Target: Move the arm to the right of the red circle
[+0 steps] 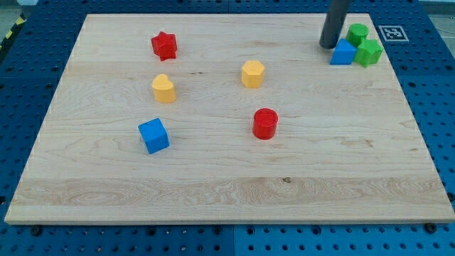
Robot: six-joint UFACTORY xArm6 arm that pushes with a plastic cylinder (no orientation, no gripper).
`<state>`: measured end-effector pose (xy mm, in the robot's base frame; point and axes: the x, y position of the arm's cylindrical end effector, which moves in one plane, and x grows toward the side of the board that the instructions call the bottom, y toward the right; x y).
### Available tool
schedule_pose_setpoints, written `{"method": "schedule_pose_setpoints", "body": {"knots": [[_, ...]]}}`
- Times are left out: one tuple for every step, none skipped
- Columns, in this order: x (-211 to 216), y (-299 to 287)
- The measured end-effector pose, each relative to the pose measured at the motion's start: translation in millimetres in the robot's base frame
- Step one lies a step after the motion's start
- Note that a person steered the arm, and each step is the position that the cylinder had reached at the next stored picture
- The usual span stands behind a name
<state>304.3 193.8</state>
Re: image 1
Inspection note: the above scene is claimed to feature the wooden board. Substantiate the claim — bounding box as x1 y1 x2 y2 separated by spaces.
5 14 454 225

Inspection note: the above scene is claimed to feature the red cylinder block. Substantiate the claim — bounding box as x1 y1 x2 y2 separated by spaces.
252 108 279 140

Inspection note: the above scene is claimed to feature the yellow hexagon block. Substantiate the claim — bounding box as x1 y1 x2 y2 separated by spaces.
241 60 265 88

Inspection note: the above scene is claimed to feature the yellow heart block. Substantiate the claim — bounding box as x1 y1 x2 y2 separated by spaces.
151 74 176 103

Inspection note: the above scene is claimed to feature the blue cube block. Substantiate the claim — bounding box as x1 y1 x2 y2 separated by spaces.
138 118 170 154

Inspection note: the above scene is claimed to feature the red star block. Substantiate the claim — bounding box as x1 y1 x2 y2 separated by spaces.
151 31 178 61

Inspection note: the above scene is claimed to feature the blue triangular block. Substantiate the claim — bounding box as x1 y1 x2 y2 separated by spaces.
330 38 357 65

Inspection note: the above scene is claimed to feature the green star block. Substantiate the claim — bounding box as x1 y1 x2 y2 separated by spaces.
353 39 384 68

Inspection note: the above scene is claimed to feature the green cylinder block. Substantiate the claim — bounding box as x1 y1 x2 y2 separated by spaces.
346 23 369 48

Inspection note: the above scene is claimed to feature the white fiducial marker tag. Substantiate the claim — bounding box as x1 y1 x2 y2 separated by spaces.
379 25 409 42

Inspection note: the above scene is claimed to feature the black bolt front left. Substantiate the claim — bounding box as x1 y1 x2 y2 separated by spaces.
30 225 43 237

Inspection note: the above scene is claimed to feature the black bolt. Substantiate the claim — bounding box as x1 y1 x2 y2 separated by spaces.
424 223 438 234
30 225 43 237

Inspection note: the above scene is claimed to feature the black bolt front right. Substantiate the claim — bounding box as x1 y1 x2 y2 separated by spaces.
424 223 438 234

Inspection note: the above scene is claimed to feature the black yellow hazard tape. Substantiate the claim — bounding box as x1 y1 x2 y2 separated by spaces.
1 14 26 51

